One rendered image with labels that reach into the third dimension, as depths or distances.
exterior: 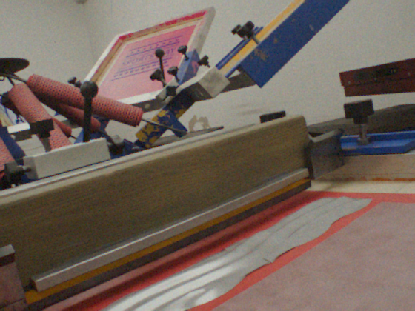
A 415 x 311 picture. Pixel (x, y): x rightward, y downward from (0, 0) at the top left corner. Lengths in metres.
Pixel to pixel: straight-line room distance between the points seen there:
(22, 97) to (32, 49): 3.81
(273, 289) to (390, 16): 2.23
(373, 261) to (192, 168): 0.20
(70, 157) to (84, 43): 4.42
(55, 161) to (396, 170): 0.48
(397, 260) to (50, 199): 0.28
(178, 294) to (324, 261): 0.12
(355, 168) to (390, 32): 1.92
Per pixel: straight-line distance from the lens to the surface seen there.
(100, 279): 0.41
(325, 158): 0.58
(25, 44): 4.83
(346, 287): 0.32
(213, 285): 0.35
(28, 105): 1.00
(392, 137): 0.61
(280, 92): 2.95
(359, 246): 0.39
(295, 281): 0.34
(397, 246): 0.38
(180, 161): 0.43
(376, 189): 0.56
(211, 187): 0.45
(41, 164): 0.66
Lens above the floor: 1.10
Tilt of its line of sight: 7 degrees down
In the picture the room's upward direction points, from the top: 12 degrees counter-clockwise
